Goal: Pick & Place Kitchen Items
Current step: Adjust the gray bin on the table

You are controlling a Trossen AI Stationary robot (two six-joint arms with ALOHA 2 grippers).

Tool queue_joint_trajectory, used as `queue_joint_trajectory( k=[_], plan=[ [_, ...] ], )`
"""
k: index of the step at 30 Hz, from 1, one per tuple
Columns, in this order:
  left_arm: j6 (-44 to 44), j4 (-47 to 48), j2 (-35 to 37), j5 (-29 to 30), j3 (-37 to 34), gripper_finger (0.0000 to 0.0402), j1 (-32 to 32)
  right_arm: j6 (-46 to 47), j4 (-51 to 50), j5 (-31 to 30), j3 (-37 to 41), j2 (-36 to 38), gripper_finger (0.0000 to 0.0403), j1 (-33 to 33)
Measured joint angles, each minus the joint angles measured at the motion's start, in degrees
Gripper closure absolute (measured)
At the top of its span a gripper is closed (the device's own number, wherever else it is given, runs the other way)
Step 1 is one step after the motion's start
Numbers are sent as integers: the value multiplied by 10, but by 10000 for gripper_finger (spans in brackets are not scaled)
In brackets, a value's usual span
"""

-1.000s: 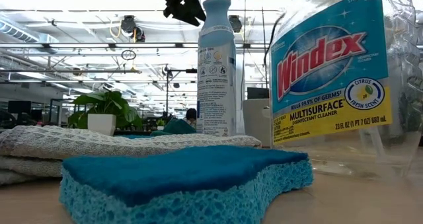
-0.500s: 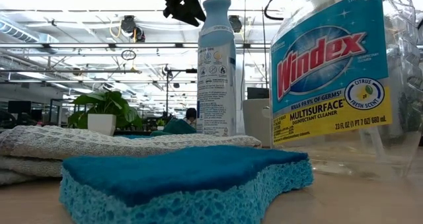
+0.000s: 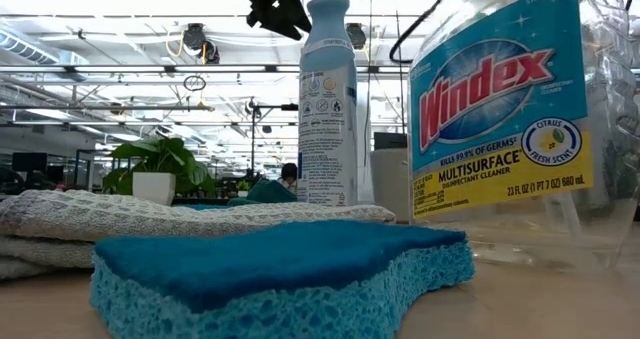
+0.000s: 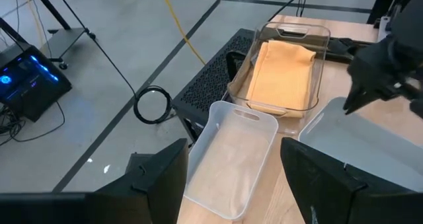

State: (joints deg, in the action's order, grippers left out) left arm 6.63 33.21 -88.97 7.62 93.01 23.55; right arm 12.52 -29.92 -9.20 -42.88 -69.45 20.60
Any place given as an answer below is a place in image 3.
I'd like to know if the black monitor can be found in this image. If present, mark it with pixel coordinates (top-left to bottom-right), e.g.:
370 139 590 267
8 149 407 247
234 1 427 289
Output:
10 151 49 174

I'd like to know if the grey plastic bin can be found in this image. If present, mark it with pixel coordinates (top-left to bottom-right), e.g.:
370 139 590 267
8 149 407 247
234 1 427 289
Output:
369 147 412 224

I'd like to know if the black pole stand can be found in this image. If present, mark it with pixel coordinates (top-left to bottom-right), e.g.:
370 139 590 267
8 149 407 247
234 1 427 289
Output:
248 98 300 178

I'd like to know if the dark green cloth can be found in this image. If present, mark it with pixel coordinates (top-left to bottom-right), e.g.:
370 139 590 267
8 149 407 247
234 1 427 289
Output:
225 178 299 208

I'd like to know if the person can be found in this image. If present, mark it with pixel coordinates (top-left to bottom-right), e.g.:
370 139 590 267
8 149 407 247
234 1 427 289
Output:
277 162 300 195

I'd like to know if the grey waffle towel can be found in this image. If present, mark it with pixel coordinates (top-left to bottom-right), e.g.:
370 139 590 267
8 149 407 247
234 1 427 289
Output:
0 188 397 282

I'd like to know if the black ceiling fixture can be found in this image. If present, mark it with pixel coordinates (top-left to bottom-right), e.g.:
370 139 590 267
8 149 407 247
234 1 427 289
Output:
182 22 221 65
345 22 369 50

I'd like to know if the green plant in white pot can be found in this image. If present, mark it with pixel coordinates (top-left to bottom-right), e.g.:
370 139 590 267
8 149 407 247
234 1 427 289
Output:
102 136 217 208

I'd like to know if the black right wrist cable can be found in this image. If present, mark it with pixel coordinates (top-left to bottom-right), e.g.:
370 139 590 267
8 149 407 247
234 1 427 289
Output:
388 0 446 64

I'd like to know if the Windex bottle red nozzle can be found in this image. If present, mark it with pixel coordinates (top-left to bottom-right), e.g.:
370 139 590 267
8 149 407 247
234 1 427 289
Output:
407 0 640 275

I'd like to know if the air freshener can blue cap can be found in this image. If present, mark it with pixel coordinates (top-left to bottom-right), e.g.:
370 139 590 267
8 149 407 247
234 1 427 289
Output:
296 0 359 208

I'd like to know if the wavy blue sponge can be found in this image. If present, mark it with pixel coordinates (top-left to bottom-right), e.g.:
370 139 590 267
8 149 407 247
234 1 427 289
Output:
172 203 232 212
88 219 477 339

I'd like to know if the black rectangular screen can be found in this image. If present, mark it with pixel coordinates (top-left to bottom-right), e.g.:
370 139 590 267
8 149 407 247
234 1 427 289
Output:
373 131 409 151

